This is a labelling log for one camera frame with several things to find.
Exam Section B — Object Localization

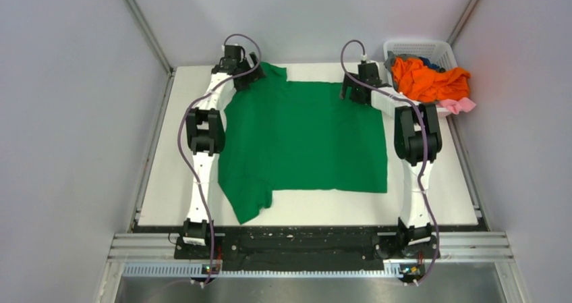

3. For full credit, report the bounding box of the green t-shirt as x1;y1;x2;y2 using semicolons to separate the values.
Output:
219;63;388;224

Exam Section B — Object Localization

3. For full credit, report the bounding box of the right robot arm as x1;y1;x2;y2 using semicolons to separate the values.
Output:
341;59;442;257

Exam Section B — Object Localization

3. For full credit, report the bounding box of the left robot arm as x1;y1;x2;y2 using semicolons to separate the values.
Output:
177;44;265;258

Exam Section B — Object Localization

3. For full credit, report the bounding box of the grey garment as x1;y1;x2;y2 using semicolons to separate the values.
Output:
384;51;407;72

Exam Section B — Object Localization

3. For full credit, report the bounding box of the orange t-shirt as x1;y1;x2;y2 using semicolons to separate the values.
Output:
391;57;471;103

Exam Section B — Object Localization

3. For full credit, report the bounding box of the blue garment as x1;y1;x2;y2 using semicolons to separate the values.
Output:
419;57;446;73

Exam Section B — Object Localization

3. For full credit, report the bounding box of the white plastic laundry basket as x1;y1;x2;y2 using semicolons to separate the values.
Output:
382;38;459;117

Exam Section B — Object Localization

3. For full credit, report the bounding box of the pink garment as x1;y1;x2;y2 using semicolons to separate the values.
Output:
438;97;476;115

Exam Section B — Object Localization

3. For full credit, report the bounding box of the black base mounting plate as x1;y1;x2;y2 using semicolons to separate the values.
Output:
174;226;438;272

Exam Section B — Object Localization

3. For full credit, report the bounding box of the aluminium frame rail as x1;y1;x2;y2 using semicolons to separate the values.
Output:
107;232;514;279

